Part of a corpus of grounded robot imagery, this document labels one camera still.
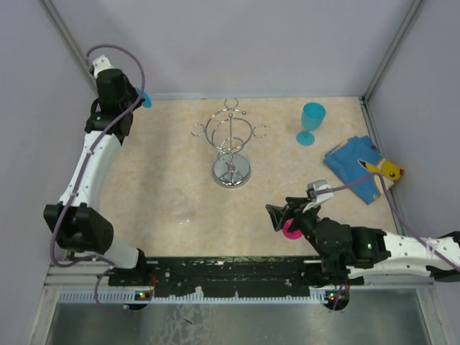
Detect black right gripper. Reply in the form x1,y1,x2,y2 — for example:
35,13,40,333
265,196,333,262

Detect pink wine glass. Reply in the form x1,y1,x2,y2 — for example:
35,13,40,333
282,218,303,240

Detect blue wine glass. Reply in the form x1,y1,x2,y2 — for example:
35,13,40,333
136,88,152,109
296,102,326,146

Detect clear wine glass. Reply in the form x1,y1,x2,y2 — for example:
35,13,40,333
167,188,195,226

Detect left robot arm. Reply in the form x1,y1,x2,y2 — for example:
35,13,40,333
43,67,150,285

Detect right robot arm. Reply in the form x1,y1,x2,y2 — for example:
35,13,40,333
265,193,459,285

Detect chrome wine glass rack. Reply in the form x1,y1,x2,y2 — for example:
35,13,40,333
190,98,268,189

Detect blue Pikachu cloth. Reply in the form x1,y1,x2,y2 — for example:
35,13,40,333
323,136,404,205

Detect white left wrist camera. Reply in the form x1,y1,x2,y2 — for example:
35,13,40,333
92,55,114,79

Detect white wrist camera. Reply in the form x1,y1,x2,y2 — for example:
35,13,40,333
92,55,114,79
306,180,334,210

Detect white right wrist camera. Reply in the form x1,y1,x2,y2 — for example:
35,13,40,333
306,180,334,210

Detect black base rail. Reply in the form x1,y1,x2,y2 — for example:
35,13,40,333
108,256,345,298

